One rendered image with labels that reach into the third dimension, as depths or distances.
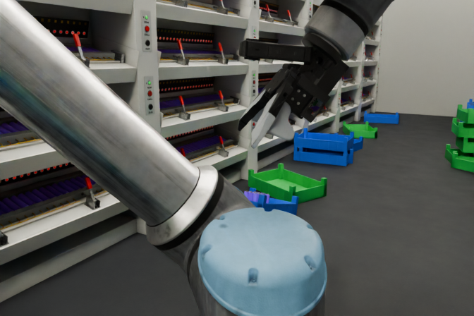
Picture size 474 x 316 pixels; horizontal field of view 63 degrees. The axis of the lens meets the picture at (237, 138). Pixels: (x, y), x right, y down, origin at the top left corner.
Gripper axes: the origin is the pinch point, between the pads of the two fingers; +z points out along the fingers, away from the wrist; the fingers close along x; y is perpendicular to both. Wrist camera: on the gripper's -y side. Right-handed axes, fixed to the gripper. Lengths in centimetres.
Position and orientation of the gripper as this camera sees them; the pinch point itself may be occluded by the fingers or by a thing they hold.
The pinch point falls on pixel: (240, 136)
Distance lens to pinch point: 64.9
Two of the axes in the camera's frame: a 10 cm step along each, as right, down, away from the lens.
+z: -6.0, 8.0, 0.7
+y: 7.9, 5.7, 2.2
